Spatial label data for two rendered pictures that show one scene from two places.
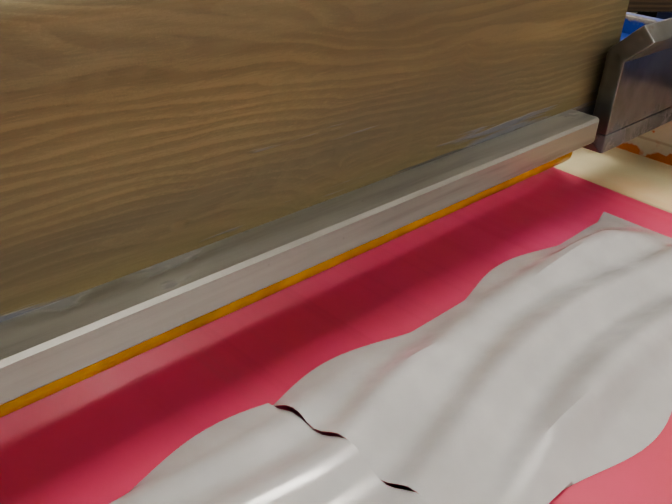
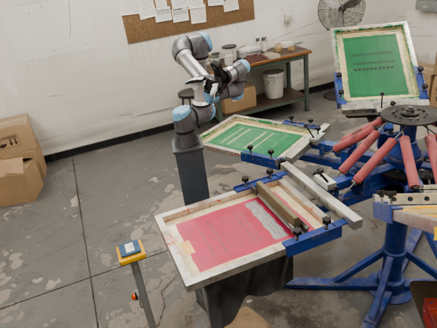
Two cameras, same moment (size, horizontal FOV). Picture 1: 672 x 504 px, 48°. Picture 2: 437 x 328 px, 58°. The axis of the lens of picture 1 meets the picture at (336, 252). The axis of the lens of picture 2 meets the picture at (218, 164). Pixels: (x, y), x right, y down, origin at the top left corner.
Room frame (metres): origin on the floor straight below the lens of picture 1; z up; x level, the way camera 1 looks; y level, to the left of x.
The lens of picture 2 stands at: (0.74, -1.59, 2.21)
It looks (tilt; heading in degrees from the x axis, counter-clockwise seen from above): 28 degrees down; 118
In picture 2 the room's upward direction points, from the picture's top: 8 degrees counter-clockwise
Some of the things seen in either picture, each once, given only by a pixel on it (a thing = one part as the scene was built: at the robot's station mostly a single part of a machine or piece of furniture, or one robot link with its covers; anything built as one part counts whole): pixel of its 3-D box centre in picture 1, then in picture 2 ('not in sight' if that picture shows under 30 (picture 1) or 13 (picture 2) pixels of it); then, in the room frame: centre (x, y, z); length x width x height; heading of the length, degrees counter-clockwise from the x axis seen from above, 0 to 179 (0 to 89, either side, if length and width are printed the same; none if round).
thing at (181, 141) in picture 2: not in sight; (185, 136); (-0.46, 0.29, 1.25); 0.15 x 0.15 x 0.10
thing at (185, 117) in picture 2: not in sight; (183, 118); (-0.46, 0.29, 1.37); 0.13 x 0.12 x 0.14; 58
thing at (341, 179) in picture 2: not in sight; (333, 185); (0.42, 0.30, 1.02); 0.17 x 0.06 x 0.05; 46
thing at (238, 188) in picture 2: not in sight; (258, 185); (0.00, 0.26, 0.98); 0.30 x 0.05 x 0.07; 46
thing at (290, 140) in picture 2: not in sight; (270, 130); (-0.12, 0.87, 1.05); 1.08 x 0.61 x 0.23; 166
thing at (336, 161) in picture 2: not in sight; (307, 157); (0.16, 0.80, 0.90); 1.24 x 0.06 x 0.06; 166
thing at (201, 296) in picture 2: not in sight; (195, 278); (-0.17, -0.32, 0.74); 0.45 x 0.03 x 0.43; 136
